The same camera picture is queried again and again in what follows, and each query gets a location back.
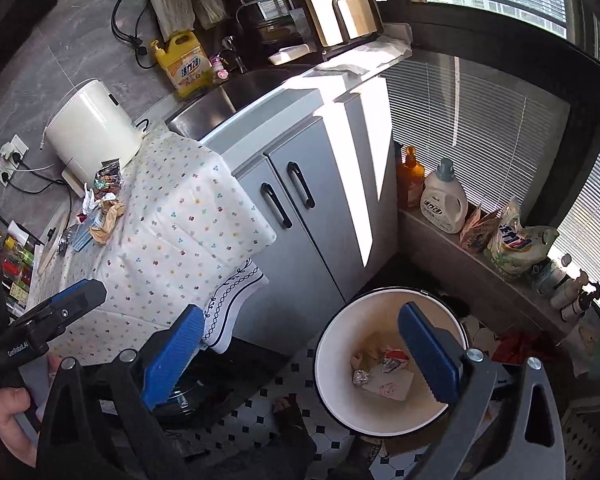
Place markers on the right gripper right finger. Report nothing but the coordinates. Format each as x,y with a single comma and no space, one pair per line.
435,351

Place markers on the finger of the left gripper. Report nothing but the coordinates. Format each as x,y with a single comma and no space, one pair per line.
49,319

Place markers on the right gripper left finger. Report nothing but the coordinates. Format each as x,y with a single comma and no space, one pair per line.
167,353

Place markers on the blue white carton box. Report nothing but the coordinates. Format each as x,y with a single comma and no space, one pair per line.
83,236

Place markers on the brown paper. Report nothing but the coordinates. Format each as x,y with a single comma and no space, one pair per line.
109,211

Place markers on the red white patterned wrapper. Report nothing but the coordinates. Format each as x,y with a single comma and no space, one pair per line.
394,360

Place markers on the white printed plastic bag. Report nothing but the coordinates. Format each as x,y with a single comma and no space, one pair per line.
394,385

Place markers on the foil ball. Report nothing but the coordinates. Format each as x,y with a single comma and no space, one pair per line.
360,377

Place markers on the white round trash bin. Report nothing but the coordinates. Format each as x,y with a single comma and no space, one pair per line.
357,337

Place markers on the person's left hand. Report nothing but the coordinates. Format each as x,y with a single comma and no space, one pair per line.
15,401

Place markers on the spice rack with bottles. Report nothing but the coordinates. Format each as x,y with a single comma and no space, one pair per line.
17,247

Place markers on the floral white tablecloth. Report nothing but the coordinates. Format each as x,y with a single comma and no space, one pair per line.
188,236

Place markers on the green white refill pouch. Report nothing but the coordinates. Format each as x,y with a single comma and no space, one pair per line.
514,249

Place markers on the crumpled white tissue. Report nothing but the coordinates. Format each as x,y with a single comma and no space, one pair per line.
89,202

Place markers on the white laundry detergent bottle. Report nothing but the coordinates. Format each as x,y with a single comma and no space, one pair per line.
443,201

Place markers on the colourful foil snack wrapper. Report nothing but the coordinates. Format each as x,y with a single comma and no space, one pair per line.
107,179

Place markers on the orange bottle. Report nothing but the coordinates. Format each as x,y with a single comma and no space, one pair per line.
411,176

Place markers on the grey cabinet doors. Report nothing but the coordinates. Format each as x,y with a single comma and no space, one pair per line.
328,189

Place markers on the white cylindrical appliance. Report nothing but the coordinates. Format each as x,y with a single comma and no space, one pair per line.
89,127

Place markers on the stainless steel sink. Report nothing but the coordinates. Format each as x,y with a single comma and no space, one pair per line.
210,108

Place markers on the yellow detergent jug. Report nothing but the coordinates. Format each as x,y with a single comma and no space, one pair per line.
185,63

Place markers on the pink faucet ornament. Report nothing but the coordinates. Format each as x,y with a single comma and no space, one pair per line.
219,71

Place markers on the black dish rack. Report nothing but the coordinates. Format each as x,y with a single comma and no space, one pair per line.
265,27

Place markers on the white wall socket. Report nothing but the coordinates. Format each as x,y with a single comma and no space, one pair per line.
11,154

